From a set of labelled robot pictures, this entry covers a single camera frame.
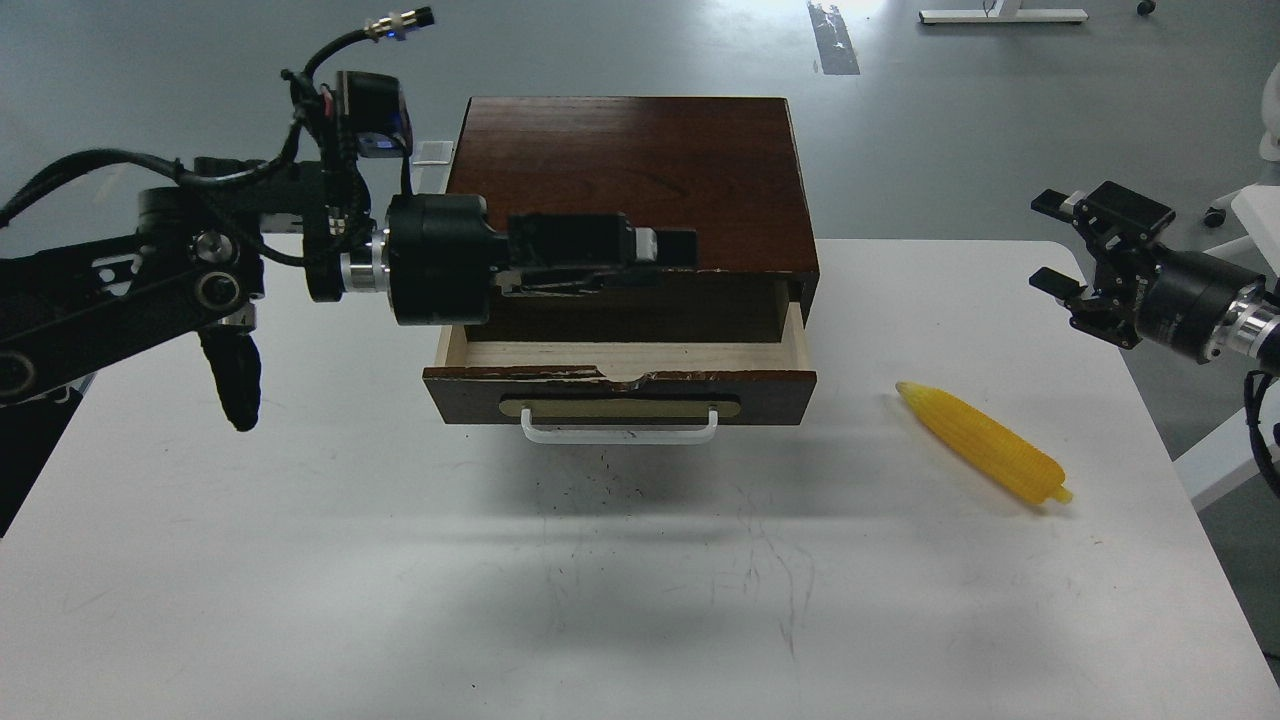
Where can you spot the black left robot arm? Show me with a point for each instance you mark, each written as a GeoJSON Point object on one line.
{"type": "Point", "coordinates": [196, 264]}

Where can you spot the white drawer handle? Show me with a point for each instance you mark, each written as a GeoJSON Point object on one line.
{"type": "Point", "coordinates": [620, 437]}

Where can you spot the wooden drawer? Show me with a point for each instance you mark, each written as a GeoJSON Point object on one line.
{"type": "Point", "coordinates": [767, 384]}

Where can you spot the white desk foot bar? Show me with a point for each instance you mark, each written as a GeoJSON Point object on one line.
{"type": "Point", "coordinates": [1004, 15]}

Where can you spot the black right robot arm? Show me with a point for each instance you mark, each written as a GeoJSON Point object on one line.
{"type": "Point", "coordinates": [1124, 278]}

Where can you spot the yellow corn cob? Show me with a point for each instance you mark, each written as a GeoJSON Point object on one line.
{"type": "Point", "coordinates": [986, 444]}

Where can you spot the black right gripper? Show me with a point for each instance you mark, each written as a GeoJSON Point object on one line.
{"type": "Point", "coordinates": [1195, 304]}

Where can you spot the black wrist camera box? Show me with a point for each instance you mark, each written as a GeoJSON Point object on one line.
{"type": "Point", "coordinates": [374, 112]}

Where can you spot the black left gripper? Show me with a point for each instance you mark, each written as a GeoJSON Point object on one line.
{"type": "Point", "coordinates": [442, 256]}

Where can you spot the white chair base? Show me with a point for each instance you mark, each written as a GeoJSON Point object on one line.
{"type": "Point", "coordinates": [1256, 205]}

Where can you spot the black floor tape strip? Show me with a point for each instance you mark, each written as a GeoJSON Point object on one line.
{"type": "Point", "coordinates": [836, 55]}

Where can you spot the dark wooden drawer cabinet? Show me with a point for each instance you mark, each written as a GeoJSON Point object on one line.
{"type": "Point", "coordinates": [724, 167]}

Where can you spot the white floor tape patch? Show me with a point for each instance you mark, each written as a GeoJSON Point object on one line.
{"type": "Point", "coordinates": [433, 153]}

